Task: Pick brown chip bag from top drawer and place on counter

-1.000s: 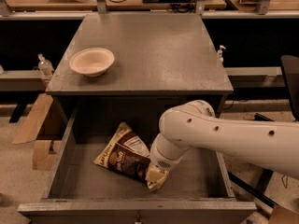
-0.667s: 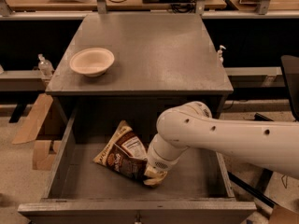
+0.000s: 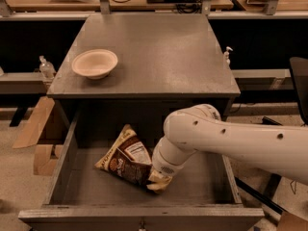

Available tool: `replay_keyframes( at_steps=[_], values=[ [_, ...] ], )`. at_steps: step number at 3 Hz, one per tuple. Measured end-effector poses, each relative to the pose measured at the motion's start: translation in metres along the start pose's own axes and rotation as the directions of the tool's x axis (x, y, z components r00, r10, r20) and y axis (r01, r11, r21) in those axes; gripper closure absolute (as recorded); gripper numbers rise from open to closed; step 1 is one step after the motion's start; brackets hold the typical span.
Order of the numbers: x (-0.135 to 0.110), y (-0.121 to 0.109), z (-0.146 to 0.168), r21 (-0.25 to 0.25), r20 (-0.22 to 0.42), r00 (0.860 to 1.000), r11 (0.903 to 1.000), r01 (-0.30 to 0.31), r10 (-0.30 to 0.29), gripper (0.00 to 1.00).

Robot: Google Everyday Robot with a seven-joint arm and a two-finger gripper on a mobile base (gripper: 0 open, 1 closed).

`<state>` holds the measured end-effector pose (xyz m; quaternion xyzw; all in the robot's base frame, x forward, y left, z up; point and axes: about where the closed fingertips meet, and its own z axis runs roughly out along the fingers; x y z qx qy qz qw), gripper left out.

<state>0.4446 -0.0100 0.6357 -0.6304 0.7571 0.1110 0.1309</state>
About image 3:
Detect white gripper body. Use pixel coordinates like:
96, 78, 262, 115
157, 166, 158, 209
152, 137, 196, 176

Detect brown chip bag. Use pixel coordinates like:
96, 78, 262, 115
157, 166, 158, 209
94, 124, 172, 193

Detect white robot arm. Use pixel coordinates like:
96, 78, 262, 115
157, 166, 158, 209
152, 104, 308, 185

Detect open grey top drawer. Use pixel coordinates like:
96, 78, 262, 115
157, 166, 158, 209
19, 100, 264, 231

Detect grey cabinet counter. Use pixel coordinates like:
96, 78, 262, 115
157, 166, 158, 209
46, 13, 242, 127

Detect small white pump bottle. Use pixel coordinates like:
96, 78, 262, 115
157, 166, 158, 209
223, 46, 233, 64

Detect beige paper bowl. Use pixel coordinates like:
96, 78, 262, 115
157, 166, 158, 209
71, 49, 118, 80

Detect cardboard box pieces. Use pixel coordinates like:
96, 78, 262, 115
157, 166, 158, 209
13, 96, 66, 176

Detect clear plastic bottle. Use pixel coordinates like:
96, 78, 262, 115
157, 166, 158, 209
39, 56, 56, 80

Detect black chair base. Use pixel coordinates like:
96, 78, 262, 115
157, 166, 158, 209
235, 57, 308, 215

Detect wooden workbench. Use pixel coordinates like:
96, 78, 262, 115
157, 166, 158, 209
6, 0, 176, 12

